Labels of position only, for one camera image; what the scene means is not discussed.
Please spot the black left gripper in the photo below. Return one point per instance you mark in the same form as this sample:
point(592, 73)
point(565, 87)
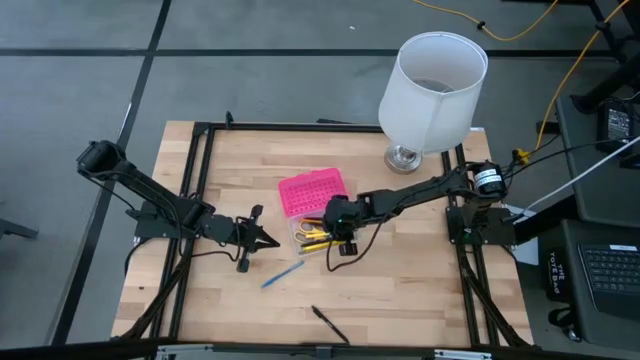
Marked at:
point(246, 230)

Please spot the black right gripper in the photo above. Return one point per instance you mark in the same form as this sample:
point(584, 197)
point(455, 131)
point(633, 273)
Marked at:
point(342, 220)

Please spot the orange pencil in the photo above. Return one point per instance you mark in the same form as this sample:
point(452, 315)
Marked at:
point(312, 220)

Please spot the blue pen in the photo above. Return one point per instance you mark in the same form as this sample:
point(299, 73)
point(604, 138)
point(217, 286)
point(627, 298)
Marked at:
point(282, 274)

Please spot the clear supply box pink lid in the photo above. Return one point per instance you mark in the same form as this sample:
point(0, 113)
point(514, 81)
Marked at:
point(307, 192)

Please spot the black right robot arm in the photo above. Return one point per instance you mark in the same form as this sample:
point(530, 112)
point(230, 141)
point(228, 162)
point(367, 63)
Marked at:
point(425, 189)

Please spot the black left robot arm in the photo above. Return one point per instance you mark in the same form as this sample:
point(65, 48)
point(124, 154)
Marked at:
point(145, 187)

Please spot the black power supply brick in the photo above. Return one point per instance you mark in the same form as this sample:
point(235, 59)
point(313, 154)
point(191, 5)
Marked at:
point(617, 125)

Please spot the white shade table lamp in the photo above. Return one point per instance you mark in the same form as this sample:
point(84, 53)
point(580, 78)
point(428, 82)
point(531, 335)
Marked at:
point(430, 110)

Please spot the white paper sheet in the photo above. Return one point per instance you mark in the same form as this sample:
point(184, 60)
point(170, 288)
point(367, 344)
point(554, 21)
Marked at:
point(526, 256)

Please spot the black tote bag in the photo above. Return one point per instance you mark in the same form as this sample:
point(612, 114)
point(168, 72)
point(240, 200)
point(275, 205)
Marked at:
point(557, 280)

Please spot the grey chair base leg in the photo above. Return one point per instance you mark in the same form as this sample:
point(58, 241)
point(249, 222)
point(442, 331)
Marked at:
point(15, 229)

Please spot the dark grey desk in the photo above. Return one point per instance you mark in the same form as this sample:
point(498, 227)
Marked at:
point(615, 335)
point(600, 200)

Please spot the black laptop keyboard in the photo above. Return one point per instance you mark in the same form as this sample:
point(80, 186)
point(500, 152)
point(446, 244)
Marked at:
point(610, 275)

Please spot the black stand legs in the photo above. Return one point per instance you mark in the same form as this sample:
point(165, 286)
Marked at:
point(615, 75)

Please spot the black aluminium table frame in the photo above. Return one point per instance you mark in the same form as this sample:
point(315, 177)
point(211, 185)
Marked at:
point(300, 126)

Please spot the silver bracket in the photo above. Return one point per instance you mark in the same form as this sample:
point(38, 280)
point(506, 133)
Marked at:
point(465, 355)
point(185, 352)

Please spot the black camera rig bar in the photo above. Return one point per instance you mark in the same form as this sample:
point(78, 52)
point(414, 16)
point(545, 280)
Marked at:
point(75, 350)

